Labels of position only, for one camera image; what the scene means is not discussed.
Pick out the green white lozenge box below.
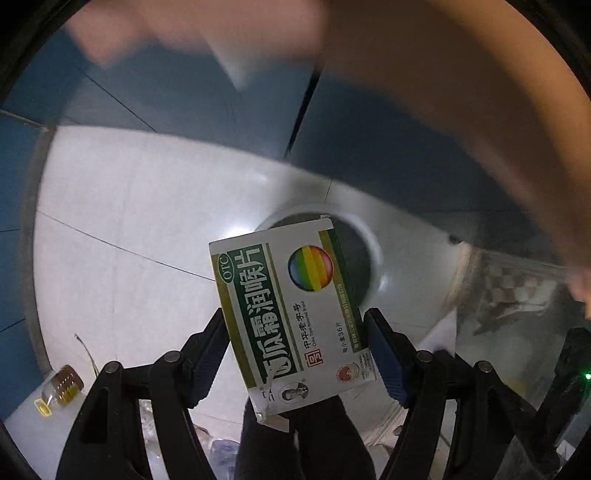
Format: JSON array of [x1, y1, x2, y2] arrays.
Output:
[[209, 217, 377, 430]]

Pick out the white round trash bin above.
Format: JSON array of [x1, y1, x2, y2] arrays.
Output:
[[256, 203, 384, 311]]

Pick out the blue kitchen cabinet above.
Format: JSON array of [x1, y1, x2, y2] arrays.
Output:
[[0, 27, 546, 416]]

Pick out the black trouser legs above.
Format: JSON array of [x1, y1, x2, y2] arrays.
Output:
[[235, 396, 377, 480]]

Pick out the checkered floor rug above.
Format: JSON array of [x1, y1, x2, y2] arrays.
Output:
[[456, 249, 572, 336]]

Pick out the yellow oil bottle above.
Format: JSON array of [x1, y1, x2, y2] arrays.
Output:
[[34, 365, 84, 418]]

